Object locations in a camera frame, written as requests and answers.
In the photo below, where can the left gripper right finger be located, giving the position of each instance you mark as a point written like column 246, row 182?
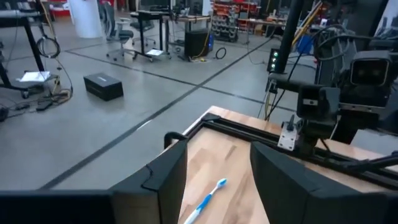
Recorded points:
column 311, row 205

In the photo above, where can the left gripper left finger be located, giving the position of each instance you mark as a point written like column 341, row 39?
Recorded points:
column 93, row 208

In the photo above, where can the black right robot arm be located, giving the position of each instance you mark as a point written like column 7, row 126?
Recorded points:
column 317, row 102

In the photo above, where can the blue bin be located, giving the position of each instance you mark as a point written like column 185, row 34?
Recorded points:
column 304, row 45

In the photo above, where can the black box with green lights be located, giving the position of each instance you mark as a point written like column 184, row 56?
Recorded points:
column 273, row 60

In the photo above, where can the blue and white toothbrush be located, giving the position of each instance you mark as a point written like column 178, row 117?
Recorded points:
column 203, row 203

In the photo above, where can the black pole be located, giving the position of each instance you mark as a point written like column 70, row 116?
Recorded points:
column 290, row 31

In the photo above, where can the black box on floor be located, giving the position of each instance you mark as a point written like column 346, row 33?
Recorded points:
column 102, row 88

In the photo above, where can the white paper on stand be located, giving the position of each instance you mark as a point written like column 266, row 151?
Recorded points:
column 34, row 76

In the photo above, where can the red storage shelving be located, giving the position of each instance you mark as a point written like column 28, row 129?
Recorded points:
column 227, row 25

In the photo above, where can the grey office chair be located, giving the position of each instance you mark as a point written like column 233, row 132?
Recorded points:
column 121, row 32

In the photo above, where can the black computer tower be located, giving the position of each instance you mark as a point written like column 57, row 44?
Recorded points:
column 197, row 43

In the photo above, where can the white round pillar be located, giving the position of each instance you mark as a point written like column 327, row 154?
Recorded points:
column 85, row 18

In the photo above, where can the black desk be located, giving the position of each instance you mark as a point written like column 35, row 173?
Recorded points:
column 149, row 15

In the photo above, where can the black legged table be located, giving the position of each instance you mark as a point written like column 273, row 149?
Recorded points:
column 18, row 14

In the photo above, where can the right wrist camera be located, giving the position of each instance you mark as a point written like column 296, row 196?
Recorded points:
column 370, row 70

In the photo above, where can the silver metal bracket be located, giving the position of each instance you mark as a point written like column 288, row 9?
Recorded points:
column 287, row 140

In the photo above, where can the black aluminium table frame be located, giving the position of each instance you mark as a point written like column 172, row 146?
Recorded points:
column 236, row 129

